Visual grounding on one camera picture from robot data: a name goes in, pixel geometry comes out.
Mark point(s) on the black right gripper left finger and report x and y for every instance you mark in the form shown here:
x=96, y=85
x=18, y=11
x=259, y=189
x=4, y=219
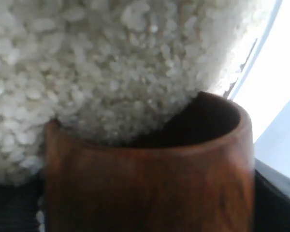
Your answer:
x=19, y=205

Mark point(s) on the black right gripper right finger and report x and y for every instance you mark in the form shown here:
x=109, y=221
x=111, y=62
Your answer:
x=272, y=200

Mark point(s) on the round steel tray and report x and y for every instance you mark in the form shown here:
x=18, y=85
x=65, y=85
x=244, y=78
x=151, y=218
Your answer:
x=252, y=68

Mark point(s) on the rice heap in tray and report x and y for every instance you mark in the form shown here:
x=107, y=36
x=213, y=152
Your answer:
x=110, y=70

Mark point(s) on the brown wooden cup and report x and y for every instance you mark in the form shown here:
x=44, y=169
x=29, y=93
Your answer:
x=196, y=174

